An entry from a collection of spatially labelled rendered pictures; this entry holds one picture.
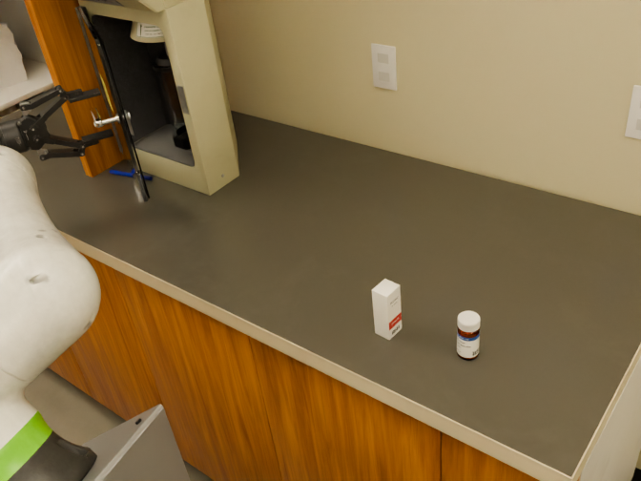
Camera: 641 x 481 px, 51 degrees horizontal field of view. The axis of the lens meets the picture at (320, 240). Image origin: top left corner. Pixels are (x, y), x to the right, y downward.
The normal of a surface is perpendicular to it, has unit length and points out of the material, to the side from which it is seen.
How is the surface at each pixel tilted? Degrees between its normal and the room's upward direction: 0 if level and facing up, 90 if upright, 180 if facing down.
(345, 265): 0
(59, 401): 0
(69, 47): 90
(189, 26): 90
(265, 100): 90
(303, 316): 0
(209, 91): 90
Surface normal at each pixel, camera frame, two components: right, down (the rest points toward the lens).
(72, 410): -0.11, -0.80
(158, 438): 0.88, 0.20
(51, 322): 0.49, 0.37
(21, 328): 0.33, 0.17
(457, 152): -0.60, 0.52
